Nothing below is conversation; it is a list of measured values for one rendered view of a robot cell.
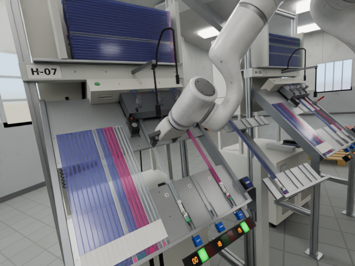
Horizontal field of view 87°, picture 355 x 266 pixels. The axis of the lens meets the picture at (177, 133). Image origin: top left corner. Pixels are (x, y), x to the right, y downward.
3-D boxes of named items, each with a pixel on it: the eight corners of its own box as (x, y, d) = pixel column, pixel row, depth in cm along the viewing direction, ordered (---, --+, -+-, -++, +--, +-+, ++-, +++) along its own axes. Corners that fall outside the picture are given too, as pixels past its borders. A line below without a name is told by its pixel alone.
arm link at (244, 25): (278, 45, 54) (214, 131, 61) (232, 11, 52) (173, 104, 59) (296, 38, 45) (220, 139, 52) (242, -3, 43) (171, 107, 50)
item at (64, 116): (199, 140, 103) (203, 134, 99) (58, 174, 68) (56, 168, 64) (173, 98, 118) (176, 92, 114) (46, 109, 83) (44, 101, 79)
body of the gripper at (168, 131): (188, 107, 65) (175, 124, 73) (162, 110, 59) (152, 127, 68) (197, 125, 62) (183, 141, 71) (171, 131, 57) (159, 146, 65)
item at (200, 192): (243, 202, 84) (247, 199, 82) (80, 294, 49) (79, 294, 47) (220, 165, 93) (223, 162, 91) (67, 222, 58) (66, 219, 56)
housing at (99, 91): (175, 104, 117) (183, 86, 107) (90, 113, 91) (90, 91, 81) (169, 95, 120) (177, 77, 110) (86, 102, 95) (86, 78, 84)
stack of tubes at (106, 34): (175, 63, 107) (170, 11, 103) (74, 59, 80) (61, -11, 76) (164, 67, 118) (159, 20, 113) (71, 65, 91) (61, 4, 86)
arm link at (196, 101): (201, 114, 62) (177, 99, 61) (224, 88, 52) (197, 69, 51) (193, 132, 57) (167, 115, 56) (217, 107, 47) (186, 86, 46)
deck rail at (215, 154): (244, 205, 87) (252, 200, 82) (241, 206, 86) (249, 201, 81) (176, 98, 119) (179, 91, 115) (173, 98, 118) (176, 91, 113)
